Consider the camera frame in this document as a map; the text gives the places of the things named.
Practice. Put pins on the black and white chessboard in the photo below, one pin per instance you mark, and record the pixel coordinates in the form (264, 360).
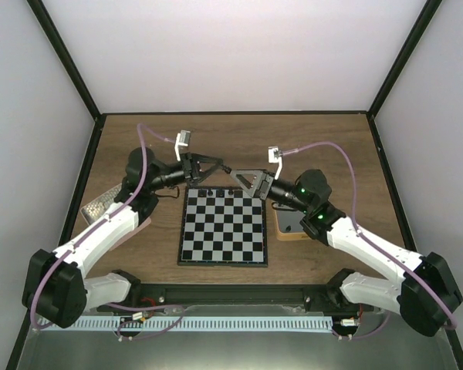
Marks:
(226, 231)

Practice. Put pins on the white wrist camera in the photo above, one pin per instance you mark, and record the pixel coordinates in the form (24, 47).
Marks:
(182, 141)
(275, 156)

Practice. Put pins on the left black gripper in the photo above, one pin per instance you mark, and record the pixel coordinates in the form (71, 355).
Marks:
(194, 161)

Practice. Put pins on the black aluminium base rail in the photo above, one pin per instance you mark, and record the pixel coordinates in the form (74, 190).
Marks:
(310, 296)

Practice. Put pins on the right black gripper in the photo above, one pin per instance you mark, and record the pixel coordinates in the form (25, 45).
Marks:
(263, 190)

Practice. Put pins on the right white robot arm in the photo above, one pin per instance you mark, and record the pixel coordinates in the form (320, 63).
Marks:
(419, 288)

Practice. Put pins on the black cage frame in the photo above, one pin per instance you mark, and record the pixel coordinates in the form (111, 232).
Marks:
(416, 33)

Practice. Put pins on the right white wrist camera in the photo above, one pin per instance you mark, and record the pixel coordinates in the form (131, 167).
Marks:
(275, 156)

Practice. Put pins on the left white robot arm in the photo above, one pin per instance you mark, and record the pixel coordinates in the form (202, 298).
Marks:
(57, 286)

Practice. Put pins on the light blue slotted cable duct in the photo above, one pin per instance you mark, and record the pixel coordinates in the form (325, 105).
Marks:
(309, 324)

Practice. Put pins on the pink tin of white pieces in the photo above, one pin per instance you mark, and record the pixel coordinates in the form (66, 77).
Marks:
(96, 208)

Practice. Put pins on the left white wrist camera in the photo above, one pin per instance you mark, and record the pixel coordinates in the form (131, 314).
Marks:
(182, 141)

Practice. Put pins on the yellow tin of black pieces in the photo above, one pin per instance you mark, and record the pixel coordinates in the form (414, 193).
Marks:
(287, 224)

